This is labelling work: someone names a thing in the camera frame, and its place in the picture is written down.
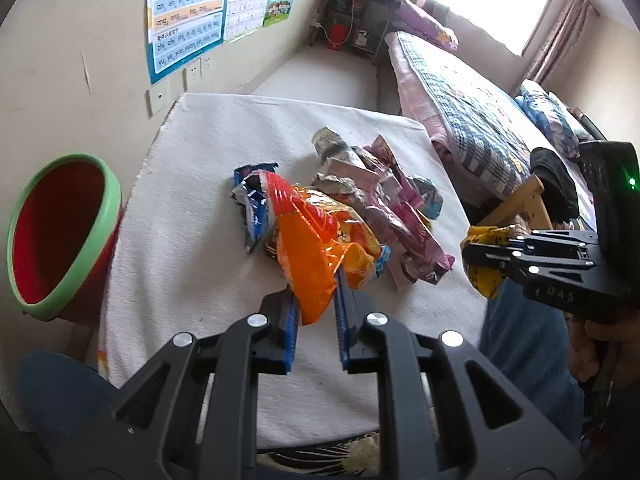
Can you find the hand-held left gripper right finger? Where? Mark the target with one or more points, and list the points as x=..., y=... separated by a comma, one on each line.
x=342, y=322

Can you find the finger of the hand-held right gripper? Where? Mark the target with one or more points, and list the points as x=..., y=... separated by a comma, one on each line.
x=500, y=260
x=555, y=241

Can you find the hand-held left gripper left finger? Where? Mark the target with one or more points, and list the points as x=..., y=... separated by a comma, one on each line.
x=291, y=332

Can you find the yellow candy wrapper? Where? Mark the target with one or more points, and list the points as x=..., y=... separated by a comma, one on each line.
x=487, y=281

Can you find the orange snack bag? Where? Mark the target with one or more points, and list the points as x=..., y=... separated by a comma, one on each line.
x=305, y=260

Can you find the pink snack bag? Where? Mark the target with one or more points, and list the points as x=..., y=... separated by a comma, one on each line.
x=410, y=240

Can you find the printed paper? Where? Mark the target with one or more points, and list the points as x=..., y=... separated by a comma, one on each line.
x=340, y=180

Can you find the red basin with green rim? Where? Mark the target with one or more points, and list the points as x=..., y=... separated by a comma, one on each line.
x=55, y=220

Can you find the person's right hand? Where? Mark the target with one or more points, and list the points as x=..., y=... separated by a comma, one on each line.
x=587, y=350

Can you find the wooden chair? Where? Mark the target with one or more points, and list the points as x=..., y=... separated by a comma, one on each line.
x=522, y=200

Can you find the black cloth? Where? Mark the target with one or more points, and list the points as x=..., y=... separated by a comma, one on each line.
x=555, y=180

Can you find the person's right leg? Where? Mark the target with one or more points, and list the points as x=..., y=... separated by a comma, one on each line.
x=525, y=340

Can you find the person's leg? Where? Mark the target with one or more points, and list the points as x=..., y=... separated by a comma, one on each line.
x=525, y=340
x=60, y=390

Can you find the small teal wrapper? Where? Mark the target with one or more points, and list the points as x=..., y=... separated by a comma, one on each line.
x=427, y=195

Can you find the blue patterned blanket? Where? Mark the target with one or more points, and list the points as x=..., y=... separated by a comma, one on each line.
x=545, y=115

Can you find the blue snack bag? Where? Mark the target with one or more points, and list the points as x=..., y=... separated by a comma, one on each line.
x=255, y=210

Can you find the crumpled silver wrapper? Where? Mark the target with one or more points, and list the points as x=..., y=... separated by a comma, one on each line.
x=327, y=142

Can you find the pink bed sheet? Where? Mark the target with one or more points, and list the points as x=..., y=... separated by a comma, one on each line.
x=415, y=95

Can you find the white table cloth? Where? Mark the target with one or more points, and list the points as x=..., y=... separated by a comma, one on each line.
x=200, y=160

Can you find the brown curtain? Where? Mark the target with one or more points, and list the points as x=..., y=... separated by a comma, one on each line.
x=562, y=35

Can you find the person's left leg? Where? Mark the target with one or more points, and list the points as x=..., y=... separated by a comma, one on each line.
x=60, y=390

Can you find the pink pillow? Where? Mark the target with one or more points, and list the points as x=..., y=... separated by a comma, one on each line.
x=425, y=22

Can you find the red bucket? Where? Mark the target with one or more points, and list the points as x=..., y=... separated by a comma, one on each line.
x=337, y=36

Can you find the white wall socket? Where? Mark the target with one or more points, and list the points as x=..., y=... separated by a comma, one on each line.
x=156, y=99
x=205, y=66
x=192, y=77

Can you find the blue letter wall poster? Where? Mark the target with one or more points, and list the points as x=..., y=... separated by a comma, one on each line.
x=185, y=15

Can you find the white chart wall poster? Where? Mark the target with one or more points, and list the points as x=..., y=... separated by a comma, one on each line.
x=247, y=0

